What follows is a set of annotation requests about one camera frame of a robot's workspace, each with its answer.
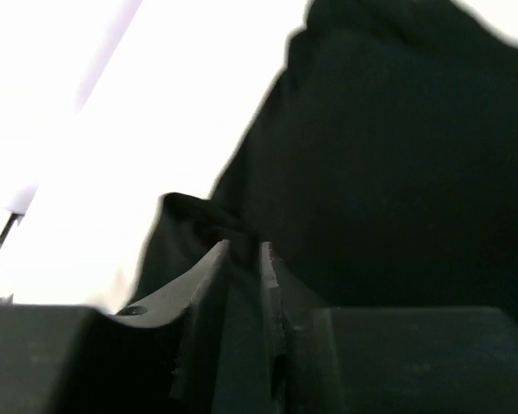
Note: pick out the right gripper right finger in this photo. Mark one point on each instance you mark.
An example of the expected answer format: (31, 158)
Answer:
(298, 339)

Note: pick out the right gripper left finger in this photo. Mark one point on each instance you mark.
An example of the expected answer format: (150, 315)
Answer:
(192, 307)

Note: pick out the black t shirt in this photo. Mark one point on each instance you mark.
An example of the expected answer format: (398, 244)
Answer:
(382, 168)

